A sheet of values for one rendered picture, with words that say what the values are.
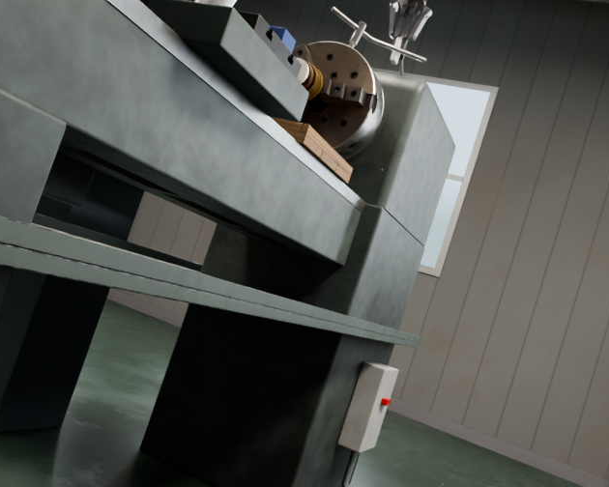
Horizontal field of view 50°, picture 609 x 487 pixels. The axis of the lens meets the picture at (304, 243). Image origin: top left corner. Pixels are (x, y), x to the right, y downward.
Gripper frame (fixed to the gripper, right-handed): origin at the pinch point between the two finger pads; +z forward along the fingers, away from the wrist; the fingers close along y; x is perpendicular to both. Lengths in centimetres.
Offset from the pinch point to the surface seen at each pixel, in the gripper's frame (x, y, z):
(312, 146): -48, 7, 44
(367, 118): -17.1, 4.5, 26.4
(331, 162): -36, 7, 44
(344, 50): -17.7, -7.3, 9.8
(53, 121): -115, 8, 64
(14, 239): -124, 18, 77
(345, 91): -21.7, -1.7, 22.0
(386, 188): -1.8, 9.7, 39.9
